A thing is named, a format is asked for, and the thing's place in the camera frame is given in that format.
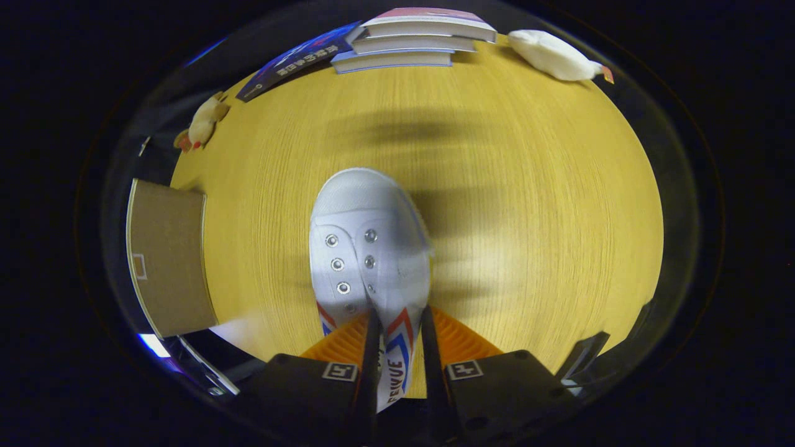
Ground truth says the white canvas shoe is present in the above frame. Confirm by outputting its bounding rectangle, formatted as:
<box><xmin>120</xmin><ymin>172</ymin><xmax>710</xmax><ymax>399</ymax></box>
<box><xmin>308</xmin><ymin>167</ymin><xmax>434</xmax><ymax>414</ymax></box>

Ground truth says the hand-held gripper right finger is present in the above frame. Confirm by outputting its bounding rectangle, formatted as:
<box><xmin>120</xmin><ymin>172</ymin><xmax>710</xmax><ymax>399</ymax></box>
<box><xmin>420</xmin><ymin>304</ymin><xmax>576</xmax><ymax>446</ymax></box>

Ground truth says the pink cover book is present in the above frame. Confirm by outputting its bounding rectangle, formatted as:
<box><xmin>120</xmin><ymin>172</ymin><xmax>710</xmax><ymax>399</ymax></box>
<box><xmin>360</xmin><ymin>7</ymin><xmax>498</xmax><ymax>43</ymax></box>

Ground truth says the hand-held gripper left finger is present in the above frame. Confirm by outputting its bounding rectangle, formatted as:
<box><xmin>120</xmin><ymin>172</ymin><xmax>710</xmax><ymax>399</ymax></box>
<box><xmin>238</xmin><ymin>309</ymin><xmax>382</xmax><ymax>446</ymax></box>

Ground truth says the black backdrop cloth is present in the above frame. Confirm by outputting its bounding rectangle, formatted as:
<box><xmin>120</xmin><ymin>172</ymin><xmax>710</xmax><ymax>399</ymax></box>
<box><xmin>104</xmin><ymin>9</ymin><xmax>355</xmax><ymax>187</ymax></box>

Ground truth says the pale blue cover book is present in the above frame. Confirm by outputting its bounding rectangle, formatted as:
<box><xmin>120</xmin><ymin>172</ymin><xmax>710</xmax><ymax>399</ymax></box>
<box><xmin>330</xmin><ymin>49</ymin><xmax>455</xmax><ymax>75</ymax></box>

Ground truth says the tan striped plush toy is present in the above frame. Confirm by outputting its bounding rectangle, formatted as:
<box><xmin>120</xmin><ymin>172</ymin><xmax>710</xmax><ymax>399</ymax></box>
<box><xmin>173</xmin><ymin>91</ymin><xmax>231</xmax><ymax>152</ymax></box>

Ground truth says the white plush toy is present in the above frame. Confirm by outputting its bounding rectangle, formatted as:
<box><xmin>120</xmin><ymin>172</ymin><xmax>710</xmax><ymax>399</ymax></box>
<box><xmin>507</xmin><ymin>29</ymin><xmax>616</xmax><ymax>85</ymax></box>

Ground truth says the beige fabric storage box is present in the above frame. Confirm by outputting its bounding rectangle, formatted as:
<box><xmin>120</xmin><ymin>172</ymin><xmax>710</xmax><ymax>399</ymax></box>
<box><xmin>126</xmin><ymin>179</ymin><xmax>219</xmax><ymax>340</ymax></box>

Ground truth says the lit laptop screen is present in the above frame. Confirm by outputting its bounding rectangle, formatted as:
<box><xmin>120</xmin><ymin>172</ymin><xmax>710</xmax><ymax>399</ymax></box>
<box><xmin>138</xmin><ymin>333</ymin><xmax>173</xmax><ymax>359</ymax></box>

